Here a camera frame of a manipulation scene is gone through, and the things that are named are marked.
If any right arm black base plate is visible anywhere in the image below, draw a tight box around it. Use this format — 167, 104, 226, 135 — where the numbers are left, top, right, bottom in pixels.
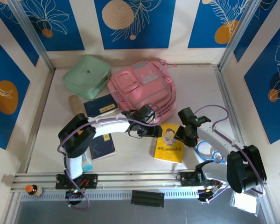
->
176, 171, 224, 187

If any black slotted plate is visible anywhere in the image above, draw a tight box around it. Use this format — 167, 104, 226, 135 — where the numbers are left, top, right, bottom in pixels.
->
131, 190, 165, 208

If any navy notebook with yellow tag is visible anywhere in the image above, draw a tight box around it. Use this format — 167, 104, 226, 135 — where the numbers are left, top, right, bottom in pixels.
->
90, 133, 117, 161

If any aluminium mounting rail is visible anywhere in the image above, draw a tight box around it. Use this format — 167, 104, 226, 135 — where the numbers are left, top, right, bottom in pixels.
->
10, 169, 268, 193

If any white slotted cable channel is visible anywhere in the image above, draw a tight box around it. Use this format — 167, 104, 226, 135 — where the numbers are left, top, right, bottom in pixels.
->
21, 191, 199, 201

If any navy book with cream label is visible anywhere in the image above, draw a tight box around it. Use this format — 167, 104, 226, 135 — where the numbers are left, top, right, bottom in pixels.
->
83, 94, 119, 118

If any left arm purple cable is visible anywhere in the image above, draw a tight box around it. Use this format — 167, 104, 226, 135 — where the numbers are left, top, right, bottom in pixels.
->
57, 103, 163, 210

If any tan pencil case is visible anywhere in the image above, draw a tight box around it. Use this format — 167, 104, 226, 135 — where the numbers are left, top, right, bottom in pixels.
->
68, 94, 84, 115

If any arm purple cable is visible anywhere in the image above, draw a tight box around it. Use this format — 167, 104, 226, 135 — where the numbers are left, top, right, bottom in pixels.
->
57, 103, 163, 210
193, 105, 266, 203

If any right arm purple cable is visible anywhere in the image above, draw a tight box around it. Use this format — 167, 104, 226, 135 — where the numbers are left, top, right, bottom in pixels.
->
193, 105, 266, 203

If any orange capped small bottle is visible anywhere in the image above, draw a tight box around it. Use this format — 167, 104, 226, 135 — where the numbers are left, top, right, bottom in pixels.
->
25, 184, 44, 196

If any blue stethoscope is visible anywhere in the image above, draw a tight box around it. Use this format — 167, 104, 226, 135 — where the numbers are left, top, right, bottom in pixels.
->
196, 140, 226, 165

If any yellow cartoon cover book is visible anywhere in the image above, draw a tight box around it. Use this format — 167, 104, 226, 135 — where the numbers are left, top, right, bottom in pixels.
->
150, 123, 185, 164

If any mint green zip case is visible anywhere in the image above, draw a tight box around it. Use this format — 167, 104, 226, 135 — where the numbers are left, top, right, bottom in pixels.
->
63, 55, 112, 100

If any pink backpack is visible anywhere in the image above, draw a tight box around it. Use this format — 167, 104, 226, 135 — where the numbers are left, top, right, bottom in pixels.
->
106, 60, 178, 122

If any blue tissue pack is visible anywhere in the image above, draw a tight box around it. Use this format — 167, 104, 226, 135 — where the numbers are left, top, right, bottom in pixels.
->
82, 154, 94, 173

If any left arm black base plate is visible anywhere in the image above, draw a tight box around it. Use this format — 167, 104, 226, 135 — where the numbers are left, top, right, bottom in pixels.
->
55, 173, 98, 189

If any aluminium frame post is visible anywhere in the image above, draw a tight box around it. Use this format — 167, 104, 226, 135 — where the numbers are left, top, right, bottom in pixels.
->
8, 0, 56, 72
218, 0, 259, 72

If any clear plastic bag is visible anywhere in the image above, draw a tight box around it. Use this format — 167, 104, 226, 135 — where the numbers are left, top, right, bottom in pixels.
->
230, 192, 259, 214

